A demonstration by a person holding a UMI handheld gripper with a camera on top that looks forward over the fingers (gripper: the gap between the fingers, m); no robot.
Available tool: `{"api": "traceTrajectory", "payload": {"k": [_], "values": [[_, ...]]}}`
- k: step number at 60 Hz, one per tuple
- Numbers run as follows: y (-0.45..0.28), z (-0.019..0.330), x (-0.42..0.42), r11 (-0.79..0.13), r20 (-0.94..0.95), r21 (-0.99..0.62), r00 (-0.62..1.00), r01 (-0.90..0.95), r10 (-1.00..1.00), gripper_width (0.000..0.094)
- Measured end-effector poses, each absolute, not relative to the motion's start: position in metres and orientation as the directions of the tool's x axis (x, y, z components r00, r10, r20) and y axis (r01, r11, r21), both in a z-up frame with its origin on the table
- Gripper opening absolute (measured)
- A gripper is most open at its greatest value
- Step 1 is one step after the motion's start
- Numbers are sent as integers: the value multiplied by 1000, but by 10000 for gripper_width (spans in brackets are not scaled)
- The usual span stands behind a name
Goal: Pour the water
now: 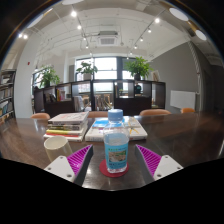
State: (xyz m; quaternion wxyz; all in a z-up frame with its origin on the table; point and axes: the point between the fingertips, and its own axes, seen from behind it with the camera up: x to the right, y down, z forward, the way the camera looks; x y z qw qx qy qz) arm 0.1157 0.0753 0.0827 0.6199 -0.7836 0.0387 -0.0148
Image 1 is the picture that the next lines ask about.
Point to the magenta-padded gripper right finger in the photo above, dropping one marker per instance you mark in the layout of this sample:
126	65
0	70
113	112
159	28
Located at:
163	166

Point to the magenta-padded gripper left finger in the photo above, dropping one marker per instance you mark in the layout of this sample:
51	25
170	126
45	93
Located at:
65	166

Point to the clear water bottle blue cap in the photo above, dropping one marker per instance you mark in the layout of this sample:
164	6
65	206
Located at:
116	150

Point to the cream ceramic mug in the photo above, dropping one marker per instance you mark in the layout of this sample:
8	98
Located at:
56	148

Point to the flat round red coaster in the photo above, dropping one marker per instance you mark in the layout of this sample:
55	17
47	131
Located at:
104	171

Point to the stack of books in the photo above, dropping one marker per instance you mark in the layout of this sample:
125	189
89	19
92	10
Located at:
68	123

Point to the large white and blue book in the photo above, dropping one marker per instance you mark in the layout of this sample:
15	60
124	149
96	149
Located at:
95	133

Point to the low dark shelf unit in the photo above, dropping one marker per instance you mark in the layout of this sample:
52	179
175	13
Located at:
130	105

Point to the tall dark bookcase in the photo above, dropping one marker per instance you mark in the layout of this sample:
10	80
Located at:
6	96

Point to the bushy potted green plant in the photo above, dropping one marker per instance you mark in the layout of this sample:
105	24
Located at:
49	76

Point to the small potted green plant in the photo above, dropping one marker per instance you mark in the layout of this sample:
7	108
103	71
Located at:
87	69

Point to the large potted green plant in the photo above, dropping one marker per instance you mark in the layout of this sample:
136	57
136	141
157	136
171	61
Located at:
138	66

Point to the ceiling air conditioner unit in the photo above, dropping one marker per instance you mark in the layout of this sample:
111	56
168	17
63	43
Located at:
108	39

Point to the ceiling lights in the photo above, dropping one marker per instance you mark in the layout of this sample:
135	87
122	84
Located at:
178	13

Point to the white wall radiator panel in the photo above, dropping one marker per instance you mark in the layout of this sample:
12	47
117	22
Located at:
182	99

